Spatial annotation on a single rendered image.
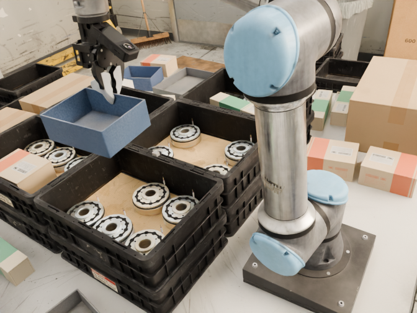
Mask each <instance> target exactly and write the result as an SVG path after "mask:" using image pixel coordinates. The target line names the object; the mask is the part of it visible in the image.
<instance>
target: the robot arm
mask: <svg viewBox="0 0 417 313"><path fill-rule="evenodd" d="M219 1H222V2H225V3H227V4H229V5H231V6H234V7H236V8H238V9H241V10H243V11H245V12H247V14H246V15H245V16H243V17H242V18H240V19H239V20H238V21H236V22H235V23H234V25H233V26H232V28H231V29H230V31H229V32H228V35H227V37H226V40H225V44H224V51H223V57H224V62H225V68H226V71H227V73H228V75H229V77H230V78H233V79H234V82H233V84H234V85H235V86H236V87H237V88H238V89H239V90H240V91H242V92H243V95H244V97H245V98H246V99H247V100H248V101H249V102H251V103H253V104H254V115H255V121H256V133H257V140H258V151H259V163H260V170H261V182H262V194H263V201H264V202H263V203H262V204H261V205H260V206H259V209H258V226H259V228H258V230H257V231H256V232H255V233H253V234H252V237H251V238H250V240H249V245H250V248H251V250H252V252H253V253H254V255H255V256H256V258H257V259H258V260H259V261H260V262H261V263H262V264H263V265H265V266H266V267H268V268H269V269H270V270H272V271H274V272H276V273H278V274H281V275H284V276H293V275H295V274H297V273H298V272H299V271H300V269H301V268H305V269H308V270H315V271H320V270H327V269H329V268H332V267H333V266H335V265H336V264H337V263H338V262H339V261H340V259H341V257H342V254H343V249H344V243H343V239H342V236H341V231H340V229H341V224H342V221H343V215H344V211H345V207H346V203H347V201H348V192H349V190H348V186H347V184H346V183H345V181H344V180H343V179H342V178H340V177H339V176H338V175H336V174H334V173H331V172H329V171H325V170H308V171H307V128H306V99H307V98H309V97H310V96H311V95H312V94H313V93H314V91H315V63H316V61H317V60H318V59H320V58H321V57H322V56H324V55H325V54H326V53H328V52H329V51H330V50H331V49H332V47H333V46H334V45H335V43H336V41H337V39H338V38H339V35H340V32H341V28H342V13H341V10H340V7H339V4H338V2H337V0H219ZM73 6H74V11H75V14H77V15H73V16H72V18H73V22H77V23H78V27H79V33H80V36H81V39H79V40H78V41H77V42H76V43H72V46H73V51H74V56H75V59H76V64H77V65H78V66H82V67H83V68H88V69H89V68H91V72H92V75H93V77H94V80H92V81H91V87H92V88H93V89H94V90H96V91H98V92H100V93H101V94H103V96H104V97H105V99H106V100H107V101H108V102H109V103H110V104H113V103H114V100H115V96H114V94H113V93H116V94H120V90H121V87H122V81H123V76H124V69H125V65H124V63H126V62H128V61H132V60H134V59H137V57H138V53H139V51H140V49H139V48H138V47H137V46H136V45H134V44H133V43H132V42H131V41H129V40H128V39H127V38H126V37H124V36H123V35H122V34H121V33H120V32H119V31H117V30H116V29H115V28H113V27H112V26H111V25H110V24H109V23H108V22H105V21H107V20H109V19H110V17H109V13H108V11H109V3H108V0H73ZM76 50H77V51H78V54H79V59H80V61H78V59H77V56H76ZM104 70H107V72H105V71H104Z"/></svg>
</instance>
